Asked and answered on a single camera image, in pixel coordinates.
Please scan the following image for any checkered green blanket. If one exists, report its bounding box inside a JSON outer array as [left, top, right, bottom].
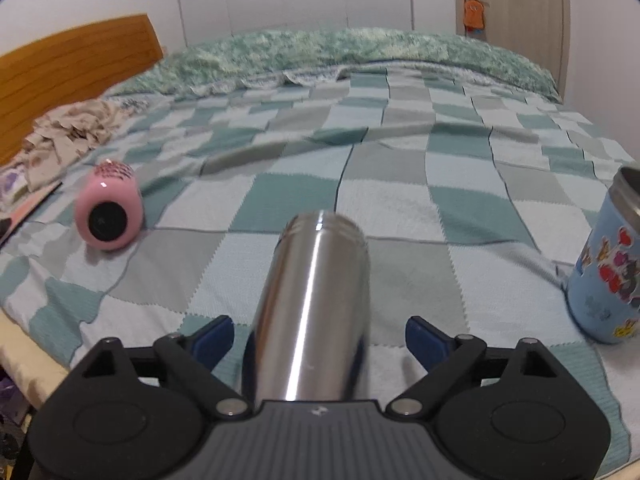
[[1, 64, 639, 471]]

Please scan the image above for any wooden headboard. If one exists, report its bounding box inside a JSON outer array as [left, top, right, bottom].
[[1, 14, 164, 164]]

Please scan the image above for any orange hanging pouch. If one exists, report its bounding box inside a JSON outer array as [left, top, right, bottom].
[[463, 0, 485, 30]]

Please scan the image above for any pink cup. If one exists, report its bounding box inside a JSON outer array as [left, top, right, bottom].
[[74, 159, 144, 252]]

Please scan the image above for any beige peach print garment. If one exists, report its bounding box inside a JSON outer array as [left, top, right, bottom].
[[12, 99, 140, 192]]

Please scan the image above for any green floral duvet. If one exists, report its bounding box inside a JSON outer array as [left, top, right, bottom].
[[105, 28, 560, 102]]

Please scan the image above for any stainless steel cup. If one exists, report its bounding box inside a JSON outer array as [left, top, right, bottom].
[[241, 210, 371, 406]]

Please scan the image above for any blue cartoon sticker cup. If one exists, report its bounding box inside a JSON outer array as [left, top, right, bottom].
[[565, 166, 640, 344]]

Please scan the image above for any beige door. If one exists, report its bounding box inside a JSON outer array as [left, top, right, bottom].
[[456, 0, 570, 94]]

